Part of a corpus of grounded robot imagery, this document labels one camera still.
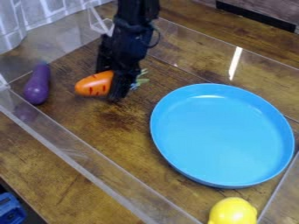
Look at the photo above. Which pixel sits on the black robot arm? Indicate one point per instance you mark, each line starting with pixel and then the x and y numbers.
pixel 134 18

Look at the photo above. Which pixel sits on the orange toy carrot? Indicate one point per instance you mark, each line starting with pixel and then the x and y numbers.
pixel 97 84

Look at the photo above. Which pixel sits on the blue round plate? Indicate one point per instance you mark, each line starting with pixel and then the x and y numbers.
pixel 222 135

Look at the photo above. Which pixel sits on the purple toy eggplant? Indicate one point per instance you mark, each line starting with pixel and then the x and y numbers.
pixel 37 88

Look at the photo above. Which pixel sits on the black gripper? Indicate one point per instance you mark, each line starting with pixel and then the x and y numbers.
pixel 120 54

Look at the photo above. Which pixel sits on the clear acrylic enclosure wall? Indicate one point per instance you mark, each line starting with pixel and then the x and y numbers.
pixel 80 156

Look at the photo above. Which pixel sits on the blue object at corner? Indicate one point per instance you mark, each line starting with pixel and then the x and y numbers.
pixel 13 213

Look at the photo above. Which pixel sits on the yellow toy object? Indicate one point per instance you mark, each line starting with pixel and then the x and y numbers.
pixel 233 211

